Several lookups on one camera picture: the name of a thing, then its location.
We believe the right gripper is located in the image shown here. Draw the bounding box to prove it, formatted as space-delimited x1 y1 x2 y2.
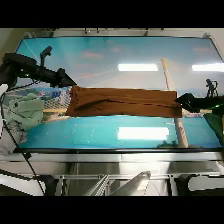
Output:
174 92 202 114

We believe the dark green garment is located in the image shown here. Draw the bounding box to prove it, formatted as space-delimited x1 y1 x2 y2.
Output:
203 112 224 148

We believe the silver frame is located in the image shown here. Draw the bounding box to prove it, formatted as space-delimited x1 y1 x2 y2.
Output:
0 28 224 197

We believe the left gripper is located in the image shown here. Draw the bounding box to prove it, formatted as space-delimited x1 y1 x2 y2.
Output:
43 67 78 89

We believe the white patterned garment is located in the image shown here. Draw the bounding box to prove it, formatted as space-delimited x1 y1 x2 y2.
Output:
0 117 30 155

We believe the black cable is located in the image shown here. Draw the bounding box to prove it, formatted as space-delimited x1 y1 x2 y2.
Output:
0 91 46 196

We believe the brown shirt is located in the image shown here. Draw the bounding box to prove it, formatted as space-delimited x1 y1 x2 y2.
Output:
66 85 184 119

